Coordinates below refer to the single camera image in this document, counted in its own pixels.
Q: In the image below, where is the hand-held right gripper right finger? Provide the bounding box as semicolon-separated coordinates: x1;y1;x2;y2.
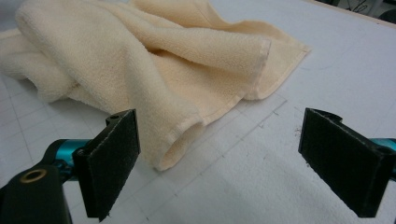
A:
297;107;396;218

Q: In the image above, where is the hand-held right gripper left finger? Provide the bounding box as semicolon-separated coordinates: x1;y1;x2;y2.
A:
72;108;141;223

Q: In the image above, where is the cream terry towel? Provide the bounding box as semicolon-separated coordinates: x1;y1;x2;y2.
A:
0;0;312;172

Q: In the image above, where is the white felt mat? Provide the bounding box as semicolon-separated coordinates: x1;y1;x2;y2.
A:
0;0;396;224

